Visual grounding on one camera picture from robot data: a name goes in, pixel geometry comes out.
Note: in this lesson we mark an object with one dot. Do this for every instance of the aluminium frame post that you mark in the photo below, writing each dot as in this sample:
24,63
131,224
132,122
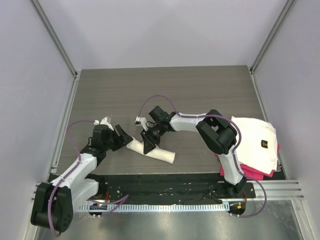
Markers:
284,13
53,36

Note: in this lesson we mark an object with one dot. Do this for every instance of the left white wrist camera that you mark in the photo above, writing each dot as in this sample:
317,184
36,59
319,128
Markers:
105,121

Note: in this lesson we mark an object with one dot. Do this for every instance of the left aluminium frame post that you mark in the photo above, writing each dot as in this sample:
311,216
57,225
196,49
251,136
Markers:
53,36

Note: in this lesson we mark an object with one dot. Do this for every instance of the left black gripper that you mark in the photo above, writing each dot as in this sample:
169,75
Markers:
123,138

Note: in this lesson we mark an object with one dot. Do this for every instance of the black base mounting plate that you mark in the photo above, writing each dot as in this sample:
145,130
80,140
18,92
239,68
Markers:
167,189

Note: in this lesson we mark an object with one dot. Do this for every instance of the white slotted cable duct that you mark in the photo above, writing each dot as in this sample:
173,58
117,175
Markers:
130,208

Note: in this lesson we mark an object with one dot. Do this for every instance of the white cloth napkin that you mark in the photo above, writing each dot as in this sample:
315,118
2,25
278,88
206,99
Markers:
157,153

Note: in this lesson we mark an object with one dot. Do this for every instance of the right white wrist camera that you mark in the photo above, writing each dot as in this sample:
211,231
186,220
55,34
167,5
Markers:
142,122

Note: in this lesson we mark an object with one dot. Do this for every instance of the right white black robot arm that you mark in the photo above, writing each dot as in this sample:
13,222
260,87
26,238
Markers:
215,130

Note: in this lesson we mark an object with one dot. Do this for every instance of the white folded cloth with logo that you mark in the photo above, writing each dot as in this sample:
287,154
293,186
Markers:
258,148

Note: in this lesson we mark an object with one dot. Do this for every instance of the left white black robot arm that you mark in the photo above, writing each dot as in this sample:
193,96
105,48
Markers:
55,202

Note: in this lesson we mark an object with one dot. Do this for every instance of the right aluminium frame post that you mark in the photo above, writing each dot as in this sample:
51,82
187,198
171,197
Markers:
284,13

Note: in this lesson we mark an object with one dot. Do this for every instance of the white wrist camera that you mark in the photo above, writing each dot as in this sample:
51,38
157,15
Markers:
105,121
142,122

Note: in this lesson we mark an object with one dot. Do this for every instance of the pink folded cloth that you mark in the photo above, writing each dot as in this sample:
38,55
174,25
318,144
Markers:
247,171

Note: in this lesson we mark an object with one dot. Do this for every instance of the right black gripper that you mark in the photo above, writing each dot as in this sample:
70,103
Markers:
149,142

